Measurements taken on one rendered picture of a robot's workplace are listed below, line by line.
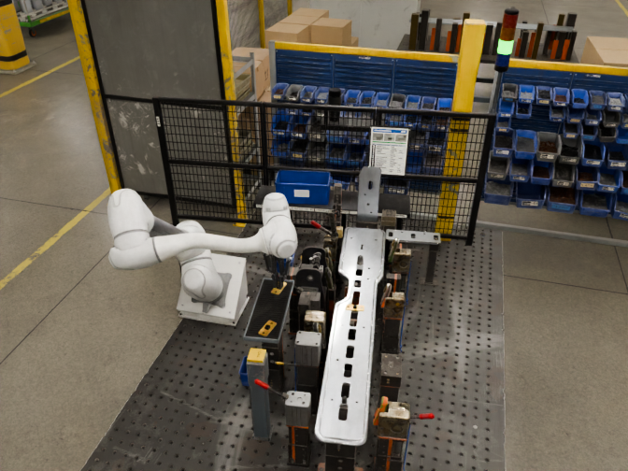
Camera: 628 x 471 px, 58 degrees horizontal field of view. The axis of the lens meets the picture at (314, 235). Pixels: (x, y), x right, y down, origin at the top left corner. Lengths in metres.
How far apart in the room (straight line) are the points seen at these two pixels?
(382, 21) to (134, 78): 4.99
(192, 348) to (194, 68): 2.38
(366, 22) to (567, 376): 6.42
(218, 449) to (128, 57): 3.24
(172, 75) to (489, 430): 3.39
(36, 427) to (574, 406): 3.11
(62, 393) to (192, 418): 1.42
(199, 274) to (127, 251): 0.56
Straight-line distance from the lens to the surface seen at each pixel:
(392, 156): 3.29
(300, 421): 2.19
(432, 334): 2.95
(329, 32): 6.94
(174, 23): 4.53
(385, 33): 9.06
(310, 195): 3.23
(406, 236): 3.08
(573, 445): 3.62
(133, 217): 2.27
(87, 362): 3.99
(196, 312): 2.99
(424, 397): 2.66
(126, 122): 5.08
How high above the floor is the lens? 2.70
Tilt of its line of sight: 34 degrees down
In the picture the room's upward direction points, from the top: straight up
